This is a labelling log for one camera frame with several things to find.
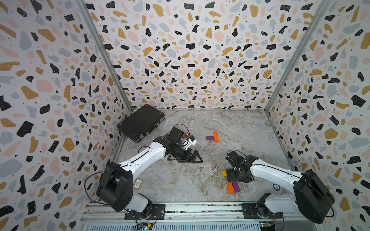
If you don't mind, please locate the orange long block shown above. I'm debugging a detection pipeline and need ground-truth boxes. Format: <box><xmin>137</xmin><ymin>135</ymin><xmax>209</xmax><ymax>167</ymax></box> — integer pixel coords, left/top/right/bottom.
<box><xmin>214</xmin><ymin>131</ymin><xmax>219</xmax><ymax>142</ymax></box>

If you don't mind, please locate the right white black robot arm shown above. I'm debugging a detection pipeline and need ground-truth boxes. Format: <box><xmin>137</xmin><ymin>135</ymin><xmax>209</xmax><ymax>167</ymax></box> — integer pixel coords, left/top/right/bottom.
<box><xmin>225</xmin><ymin>150</ymin><xmax>335</xmax><ymax>224</ymax></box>

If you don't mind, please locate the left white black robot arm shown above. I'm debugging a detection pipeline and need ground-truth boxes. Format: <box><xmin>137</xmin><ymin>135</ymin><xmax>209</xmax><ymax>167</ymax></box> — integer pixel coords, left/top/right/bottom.
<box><xmin>96</xmin><ymin>127</ymin><xmax>203</xmax><ymax>217</ymax></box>

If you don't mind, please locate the orange short block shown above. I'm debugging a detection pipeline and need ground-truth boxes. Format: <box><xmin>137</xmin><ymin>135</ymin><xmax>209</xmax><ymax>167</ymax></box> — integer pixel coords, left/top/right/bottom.
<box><xmin>226</xmin><ymin>182</ymin><xmax>234</xmax><ymax>194</ymax></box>

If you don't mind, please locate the black flat case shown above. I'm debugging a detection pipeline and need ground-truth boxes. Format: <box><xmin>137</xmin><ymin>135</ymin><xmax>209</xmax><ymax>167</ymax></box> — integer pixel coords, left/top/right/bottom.
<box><xmin>117</xmin><ymin>104</ymin><xmax>165</xmax><ymax>143</ymax></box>

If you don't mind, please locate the small printed card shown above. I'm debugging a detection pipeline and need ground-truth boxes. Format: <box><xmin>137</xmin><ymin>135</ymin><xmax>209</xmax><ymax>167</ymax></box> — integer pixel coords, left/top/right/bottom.
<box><xmin>134</xmin><ymin>178</ymin><xmax>144</xmax><ymax>190</ymax></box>

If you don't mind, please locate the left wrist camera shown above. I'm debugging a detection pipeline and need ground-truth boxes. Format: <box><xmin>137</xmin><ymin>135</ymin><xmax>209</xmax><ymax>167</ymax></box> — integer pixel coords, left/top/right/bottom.
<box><xmin>184</xmin><ymin>136</ymin><xmax>197</xmax><ymax>150</ymax></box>

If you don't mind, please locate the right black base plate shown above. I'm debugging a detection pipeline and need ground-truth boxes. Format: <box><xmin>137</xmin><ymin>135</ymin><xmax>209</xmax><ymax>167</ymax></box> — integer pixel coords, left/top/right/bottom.
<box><xmin>241</xmin><ymin>203</ymin><xmax>283</xmax><ymax>219</ymax></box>

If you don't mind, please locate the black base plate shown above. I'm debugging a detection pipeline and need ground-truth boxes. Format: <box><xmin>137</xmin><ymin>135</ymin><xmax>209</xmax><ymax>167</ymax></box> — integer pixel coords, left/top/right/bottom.
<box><xmin>124</xmin><ymin>204</ymin><xmax>166</xmax><ymax>221</ymax></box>
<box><xmin>241</xmin><ymin>203</ymin><xmax>283</xmax><ymax>219</ymax></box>

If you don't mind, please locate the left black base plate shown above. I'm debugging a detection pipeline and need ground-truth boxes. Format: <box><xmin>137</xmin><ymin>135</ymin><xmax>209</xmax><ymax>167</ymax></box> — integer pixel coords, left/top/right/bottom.
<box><xmin>124</xmin><ymin>204</ymin><xmax>166</xmax><ymax>221</ymax></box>

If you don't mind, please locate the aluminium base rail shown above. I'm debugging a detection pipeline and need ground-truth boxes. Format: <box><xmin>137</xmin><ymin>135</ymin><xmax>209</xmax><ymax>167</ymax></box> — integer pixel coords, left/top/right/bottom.
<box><xmin>80</xmin><ymin>202</ymin><xmax>329</xmax><ymax>231</ymax></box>

